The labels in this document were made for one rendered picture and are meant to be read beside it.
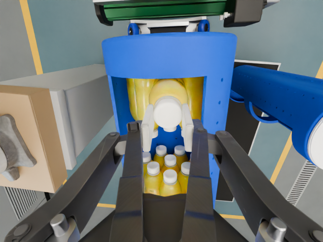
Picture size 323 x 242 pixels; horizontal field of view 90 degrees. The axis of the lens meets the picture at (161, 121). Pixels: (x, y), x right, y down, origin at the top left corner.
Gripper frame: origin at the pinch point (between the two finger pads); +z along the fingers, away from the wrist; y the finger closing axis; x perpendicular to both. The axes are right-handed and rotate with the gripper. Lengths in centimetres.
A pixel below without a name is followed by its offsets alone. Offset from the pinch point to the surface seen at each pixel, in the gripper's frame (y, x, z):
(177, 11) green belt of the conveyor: 3.0, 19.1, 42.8
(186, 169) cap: 4.8, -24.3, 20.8
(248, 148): 75, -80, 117
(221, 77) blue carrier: 9.5, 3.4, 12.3
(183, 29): 3.9, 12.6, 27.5
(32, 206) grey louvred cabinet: -156, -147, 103
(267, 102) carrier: 44, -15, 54
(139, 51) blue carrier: -4.2, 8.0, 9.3
